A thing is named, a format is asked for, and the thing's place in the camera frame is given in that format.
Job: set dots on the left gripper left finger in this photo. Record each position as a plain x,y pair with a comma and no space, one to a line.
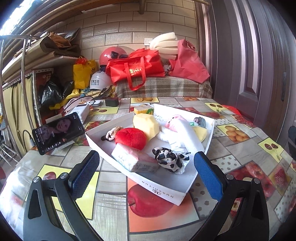
41,222

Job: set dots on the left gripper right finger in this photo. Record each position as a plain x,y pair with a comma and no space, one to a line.
251,221

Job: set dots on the braided rope toy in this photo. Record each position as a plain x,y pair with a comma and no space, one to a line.
110,135

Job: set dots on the black white cow-print cloth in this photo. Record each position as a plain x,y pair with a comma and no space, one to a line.
172,161

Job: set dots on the pink tissue pack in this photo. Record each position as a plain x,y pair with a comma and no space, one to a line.
134,160

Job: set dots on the white foam sheet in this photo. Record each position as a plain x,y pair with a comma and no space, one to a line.
188,136

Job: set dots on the red plush ball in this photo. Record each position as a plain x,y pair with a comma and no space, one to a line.
131,137

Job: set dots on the grey blue scrunchie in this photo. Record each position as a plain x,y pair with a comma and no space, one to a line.
199,121

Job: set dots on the pale yellow foam block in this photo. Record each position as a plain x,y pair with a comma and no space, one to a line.
146,123

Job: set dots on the yellow tissue pack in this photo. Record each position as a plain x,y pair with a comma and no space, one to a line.
146,109

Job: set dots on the yellow sponge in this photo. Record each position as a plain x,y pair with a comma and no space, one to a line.
200,132

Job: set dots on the pink fluffy plush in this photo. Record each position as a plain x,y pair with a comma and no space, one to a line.
174,123

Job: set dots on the fruit pattern tablecloth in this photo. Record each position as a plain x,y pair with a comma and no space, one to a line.
237,147

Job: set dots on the black smartphone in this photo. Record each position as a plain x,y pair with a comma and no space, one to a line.
57,133

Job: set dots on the white power bank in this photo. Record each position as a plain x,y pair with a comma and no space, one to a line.
82,110

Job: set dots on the red plastic bag on table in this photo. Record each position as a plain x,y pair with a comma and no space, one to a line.
232,109

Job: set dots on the black garbage bag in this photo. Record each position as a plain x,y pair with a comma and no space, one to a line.
53,96

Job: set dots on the black charger box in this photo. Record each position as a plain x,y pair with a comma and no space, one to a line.
112,102

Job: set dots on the white helmet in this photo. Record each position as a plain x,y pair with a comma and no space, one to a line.
100,80

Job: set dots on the yellow gift bag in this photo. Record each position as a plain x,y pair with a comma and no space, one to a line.
83,69

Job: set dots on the plaid covered bench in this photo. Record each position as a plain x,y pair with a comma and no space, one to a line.
165,87

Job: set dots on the red helmet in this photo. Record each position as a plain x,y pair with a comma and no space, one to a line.
111,53

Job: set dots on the crumpled red bag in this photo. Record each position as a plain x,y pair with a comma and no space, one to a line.
188,64

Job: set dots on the red tote bag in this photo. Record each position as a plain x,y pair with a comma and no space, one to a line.
136,68

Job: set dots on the cream foam stack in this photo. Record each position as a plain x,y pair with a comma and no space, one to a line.
166,44

